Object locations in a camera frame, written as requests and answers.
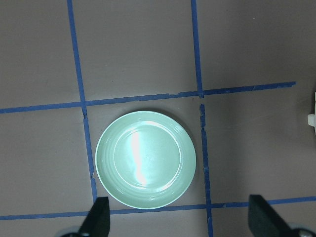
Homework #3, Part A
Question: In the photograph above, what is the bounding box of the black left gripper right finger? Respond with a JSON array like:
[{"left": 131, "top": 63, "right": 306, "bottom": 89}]
[{"left": 248, "top": 195, "right": 290, "bottom": 237}]

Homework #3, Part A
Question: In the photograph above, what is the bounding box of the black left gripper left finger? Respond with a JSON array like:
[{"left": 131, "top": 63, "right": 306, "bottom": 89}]
[{"left": 78, "top": 197, "right": 110, "bottom": 237}]

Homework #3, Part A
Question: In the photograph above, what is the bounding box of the green plate near left arm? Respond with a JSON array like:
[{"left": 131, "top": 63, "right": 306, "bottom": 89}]
[{"left": 95, "top": 111, "right": 197, "bottom": 210}]

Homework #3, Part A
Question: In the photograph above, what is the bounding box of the white rice cooker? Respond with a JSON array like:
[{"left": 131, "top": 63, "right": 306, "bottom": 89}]
[{"left": 307, "top": 91, "right": 316, "bottom": 135}]

